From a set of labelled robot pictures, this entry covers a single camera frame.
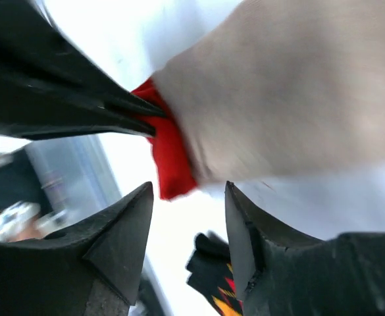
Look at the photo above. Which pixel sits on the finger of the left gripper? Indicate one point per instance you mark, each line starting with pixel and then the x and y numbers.
pixel 50 89

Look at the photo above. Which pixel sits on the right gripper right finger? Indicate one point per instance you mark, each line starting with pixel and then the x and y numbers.
pixel 279 270

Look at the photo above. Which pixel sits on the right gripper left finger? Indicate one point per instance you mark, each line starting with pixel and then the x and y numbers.
pixel 90 268

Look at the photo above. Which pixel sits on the beige and red reindeer sock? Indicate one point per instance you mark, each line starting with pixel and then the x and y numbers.
pixel 279 88

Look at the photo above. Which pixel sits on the black orange argyle sock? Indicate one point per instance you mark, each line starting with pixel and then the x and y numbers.
pixel 211 274

